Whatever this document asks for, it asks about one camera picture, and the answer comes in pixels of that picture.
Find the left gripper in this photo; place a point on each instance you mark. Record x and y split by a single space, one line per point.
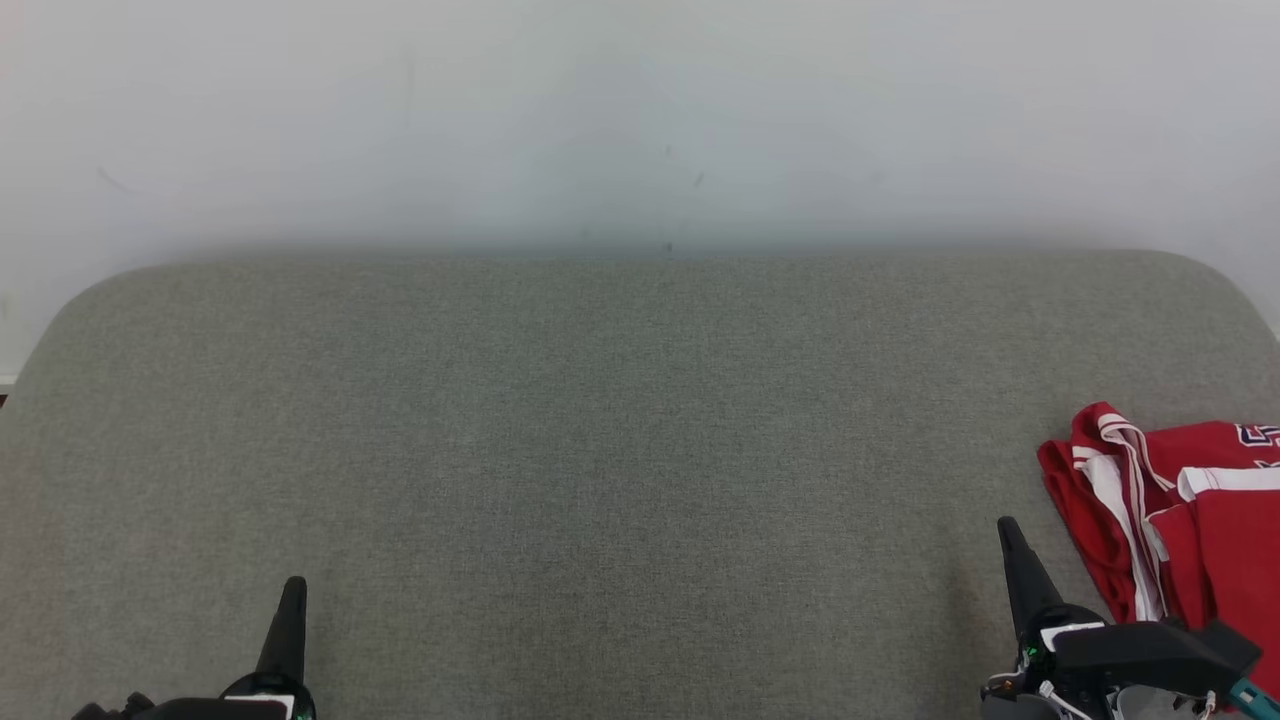
220 708

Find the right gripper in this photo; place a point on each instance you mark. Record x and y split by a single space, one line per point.
1150 655

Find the red polo shirt white trim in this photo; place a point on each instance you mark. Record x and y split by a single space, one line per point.
1090 500

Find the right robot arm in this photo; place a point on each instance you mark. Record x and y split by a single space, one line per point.
1160 708

